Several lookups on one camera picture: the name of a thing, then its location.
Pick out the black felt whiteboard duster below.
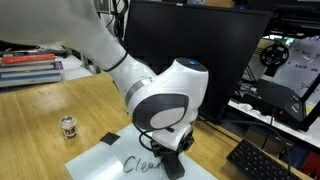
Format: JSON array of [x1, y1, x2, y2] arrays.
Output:
[[165, 164, 187, 180]]

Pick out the large black monitor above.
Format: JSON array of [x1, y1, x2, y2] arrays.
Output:
[[123, 0, 274, 125]]

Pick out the wall whiteboard with writing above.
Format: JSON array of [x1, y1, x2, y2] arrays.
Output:
[[273, 35, 320, 108]]

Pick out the white whiteboard sheet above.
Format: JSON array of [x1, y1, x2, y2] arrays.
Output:
[[64, 123, 219, 180]]

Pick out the black tape square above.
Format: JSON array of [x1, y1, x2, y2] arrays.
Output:
[[99, 131, 121, 146]]

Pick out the black filament spool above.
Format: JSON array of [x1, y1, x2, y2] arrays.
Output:
[[259, 41, 290, 68]]

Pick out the black keyboard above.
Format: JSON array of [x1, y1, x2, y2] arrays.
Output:
[[226, 138, 303, 180]]

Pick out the red book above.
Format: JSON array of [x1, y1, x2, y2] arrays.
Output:
[[0, 53, 57, 67]]

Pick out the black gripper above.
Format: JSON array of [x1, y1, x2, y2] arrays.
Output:
[[149, 128, 196, 176]]

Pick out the black desktop machine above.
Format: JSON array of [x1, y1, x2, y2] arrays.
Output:
[[243, 78, 308, 123]]

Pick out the thick aluminium frame post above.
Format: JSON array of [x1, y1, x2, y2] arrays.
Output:
[[79, 53, 102, 75]]

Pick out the white side table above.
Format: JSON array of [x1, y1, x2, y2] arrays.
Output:
[[228, 99, 320, 149]]

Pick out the brown cardboard box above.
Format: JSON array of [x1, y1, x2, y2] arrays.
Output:
[[244, 124, 288, 156]]

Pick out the small clear glass shaker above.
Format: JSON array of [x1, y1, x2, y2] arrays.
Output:
[[59, 114, 80, 139]]

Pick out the purple and white book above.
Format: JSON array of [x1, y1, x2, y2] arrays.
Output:
[[0, 60, 64, 73]]

